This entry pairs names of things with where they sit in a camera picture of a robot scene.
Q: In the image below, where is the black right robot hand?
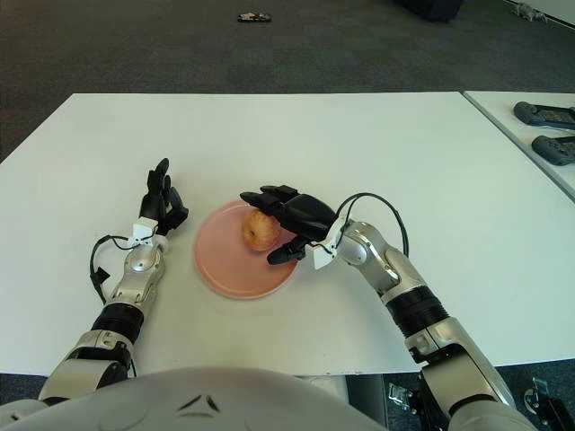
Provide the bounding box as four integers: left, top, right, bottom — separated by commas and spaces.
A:
239, 183, 343, 270

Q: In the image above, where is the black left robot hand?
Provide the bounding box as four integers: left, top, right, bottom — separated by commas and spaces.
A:
129, 157, 189, 247

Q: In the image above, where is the red yellow apple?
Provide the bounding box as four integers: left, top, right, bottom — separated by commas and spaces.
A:
242, 208, 280, 251

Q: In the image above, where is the pink round plate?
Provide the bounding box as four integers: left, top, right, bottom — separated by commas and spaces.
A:
193, 200, 301, 300

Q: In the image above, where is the grey robot torso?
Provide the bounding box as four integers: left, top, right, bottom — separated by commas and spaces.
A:
0, 365, 387, 431

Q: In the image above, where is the large black floor object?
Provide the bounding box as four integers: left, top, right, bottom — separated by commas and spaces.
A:
397, 0, 464, 22

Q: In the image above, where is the grey handheld controller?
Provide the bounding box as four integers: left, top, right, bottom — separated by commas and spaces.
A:
531, 135, 575, 167
513, 101, 575, 131

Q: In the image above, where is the grey toy on floor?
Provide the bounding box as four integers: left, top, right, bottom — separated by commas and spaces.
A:
509, 2, 549, 22

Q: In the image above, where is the black stand with caster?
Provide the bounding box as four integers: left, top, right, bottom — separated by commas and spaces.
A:
523, 376, 575, 431

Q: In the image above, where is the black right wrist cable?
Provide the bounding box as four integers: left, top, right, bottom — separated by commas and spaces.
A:
332, 192, 410, 258

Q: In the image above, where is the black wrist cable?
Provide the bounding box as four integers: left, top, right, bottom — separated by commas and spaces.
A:
332, 192, 410, 258
91, 233, 136, 307

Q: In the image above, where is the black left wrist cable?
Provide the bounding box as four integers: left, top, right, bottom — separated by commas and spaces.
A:
91, 233, 136, 307

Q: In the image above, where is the metal caster bracket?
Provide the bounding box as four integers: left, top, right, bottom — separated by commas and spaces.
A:
388, 383, 421, 412

